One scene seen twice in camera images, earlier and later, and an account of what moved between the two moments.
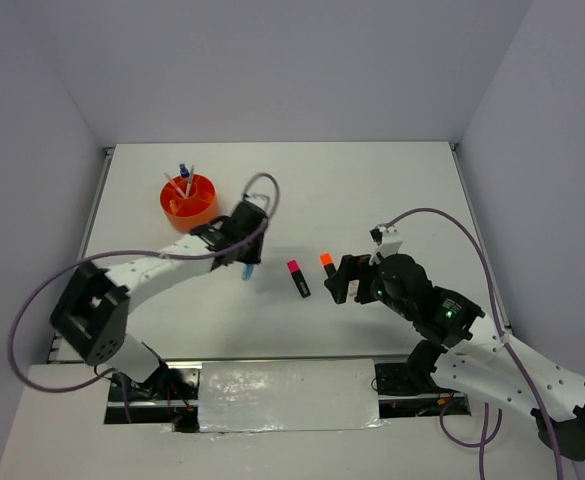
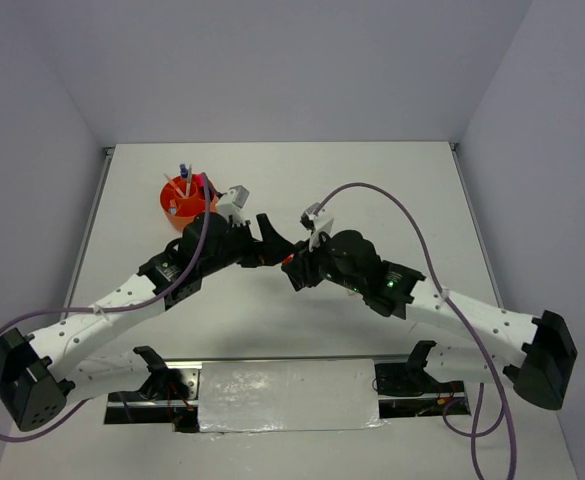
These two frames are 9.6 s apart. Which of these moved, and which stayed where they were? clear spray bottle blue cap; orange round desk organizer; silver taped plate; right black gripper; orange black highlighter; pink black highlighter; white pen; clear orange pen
Moved: pink black highlighter; orange black highlighter; right black gripper
Stayed: clear spray bottle blue cap; silver taped plate; clear orange pen; white pen; orange round desk organizer
